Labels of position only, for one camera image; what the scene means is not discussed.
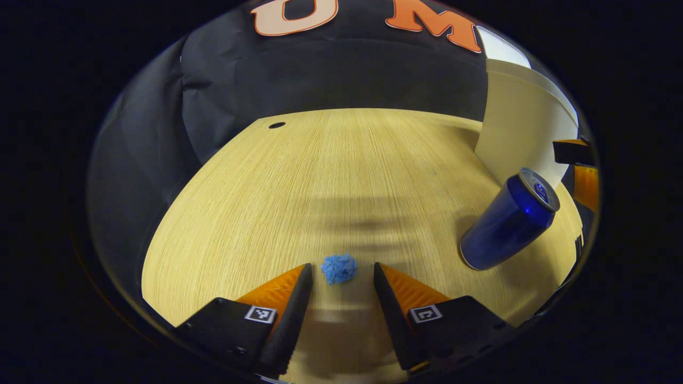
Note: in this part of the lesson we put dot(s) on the blue pop can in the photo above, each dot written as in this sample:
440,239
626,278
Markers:
507,224

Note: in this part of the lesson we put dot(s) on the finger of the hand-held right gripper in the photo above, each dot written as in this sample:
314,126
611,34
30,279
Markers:
587,186
571,153

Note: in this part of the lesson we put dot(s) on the black backdrop cloth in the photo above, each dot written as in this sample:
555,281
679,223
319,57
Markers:
320,74

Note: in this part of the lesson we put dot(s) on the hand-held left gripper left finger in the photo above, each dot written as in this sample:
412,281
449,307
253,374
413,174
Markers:
291,320

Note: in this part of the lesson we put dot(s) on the blue paper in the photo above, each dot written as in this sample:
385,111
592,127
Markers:
339,269

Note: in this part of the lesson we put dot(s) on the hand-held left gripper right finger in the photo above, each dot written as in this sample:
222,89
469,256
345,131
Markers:
395,320

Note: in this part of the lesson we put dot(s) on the white desktop garbage bin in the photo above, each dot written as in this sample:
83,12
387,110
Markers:
517,122

